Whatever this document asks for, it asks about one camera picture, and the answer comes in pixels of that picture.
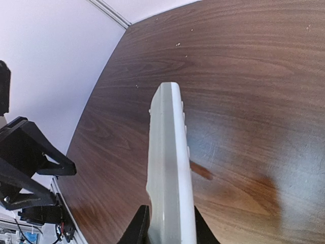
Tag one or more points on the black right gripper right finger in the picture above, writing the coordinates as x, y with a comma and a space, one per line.
203, 232

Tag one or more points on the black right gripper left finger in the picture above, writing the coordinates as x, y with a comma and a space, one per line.
137, 230

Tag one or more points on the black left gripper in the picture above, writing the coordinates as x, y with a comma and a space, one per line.
18, 165

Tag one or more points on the white remote control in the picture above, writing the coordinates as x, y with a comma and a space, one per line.
169, 184

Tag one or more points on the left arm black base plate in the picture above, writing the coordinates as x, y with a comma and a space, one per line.
57, 214

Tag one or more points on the left aluminium frame post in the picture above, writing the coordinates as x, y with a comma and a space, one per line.
110, 12

